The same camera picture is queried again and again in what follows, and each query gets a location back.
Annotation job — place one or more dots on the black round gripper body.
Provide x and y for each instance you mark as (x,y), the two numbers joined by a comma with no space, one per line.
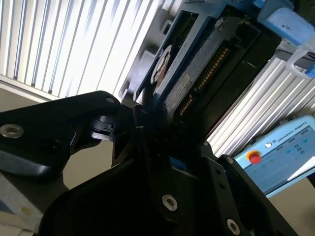
(103,209)

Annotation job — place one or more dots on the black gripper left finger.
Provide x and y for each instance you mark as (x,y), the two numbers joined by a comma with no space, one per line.
(49,127)

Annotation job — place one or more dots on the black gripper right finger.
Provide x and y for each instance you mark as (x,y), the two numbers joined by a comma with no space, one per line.
(221,177)

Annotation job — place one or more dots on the hard disk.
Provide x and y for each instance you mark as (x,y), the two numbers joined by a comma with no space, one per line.
(187,81)

